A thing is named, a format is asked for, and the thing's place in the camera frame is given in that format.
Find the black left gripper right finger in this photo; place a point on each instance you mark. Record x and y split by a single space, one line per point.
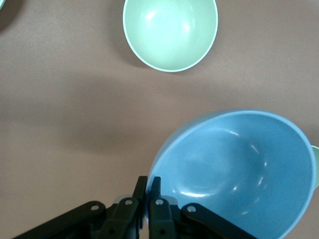
164 221

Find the sage green bowl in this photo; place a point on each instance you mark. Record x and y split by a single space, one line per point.
316 161

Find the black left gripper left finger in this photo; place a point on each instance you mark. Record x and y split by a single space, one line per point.
119 219

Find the blue bowl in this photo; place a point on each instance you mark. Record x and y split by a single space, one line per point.
236 174

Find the pale mint green bowl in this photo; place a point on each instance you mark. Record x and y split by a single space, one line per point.
169 32

